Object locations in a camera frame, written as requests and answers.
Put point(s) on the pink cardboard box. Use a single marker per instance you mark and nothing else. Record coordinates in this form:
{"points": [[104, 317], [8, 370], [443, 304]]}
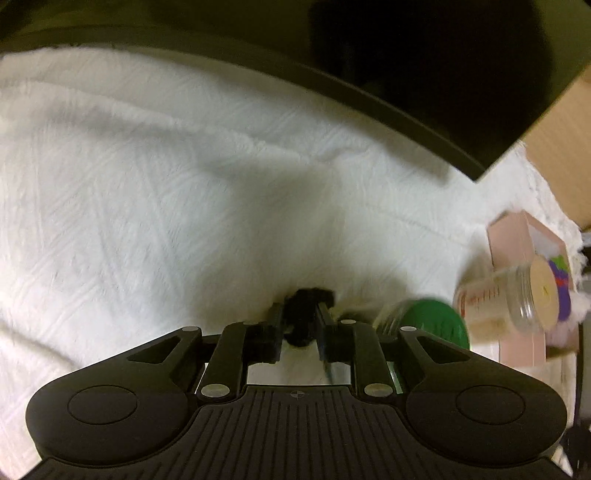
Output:
{"points": [[515, 238]]}

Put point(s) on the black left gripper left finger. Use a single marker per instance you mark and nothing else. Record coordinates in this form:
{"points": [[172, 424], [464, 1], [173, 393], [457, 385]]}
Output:
{"points": [[241, 345]]}

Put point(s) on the green lid glass jar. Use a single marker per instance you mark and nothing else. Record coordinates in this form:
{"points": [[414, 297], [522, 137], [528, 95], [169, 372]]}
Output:
{"points": [[427, 314]]}

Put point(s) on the tan lid clear jar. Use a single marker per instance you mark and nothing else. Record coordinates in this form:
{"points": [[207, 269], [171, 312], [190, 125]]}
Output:
{"points": [[520, 299]]}

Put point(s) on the white textured cloth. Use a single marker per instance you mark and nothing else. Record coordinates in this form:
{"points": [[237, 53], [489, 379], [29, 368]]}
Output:
{"points": [[142, 192]]}

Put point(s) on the purple pink knitted toy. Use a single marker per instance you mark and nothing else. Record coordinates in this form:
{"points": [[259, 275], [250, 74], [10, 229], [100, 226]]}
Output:
{"points": [[561, 274]]}

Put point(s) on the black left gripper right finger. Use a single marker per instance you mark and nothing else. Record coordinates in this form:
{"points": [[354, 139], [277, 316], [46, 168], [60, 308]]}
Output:
{"points": [[357, 345]]}

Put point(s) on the black monitor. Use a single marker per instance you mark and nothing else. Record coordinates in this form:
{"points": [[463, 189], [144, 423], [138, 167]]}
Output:
{"points": [[464, 79]]}

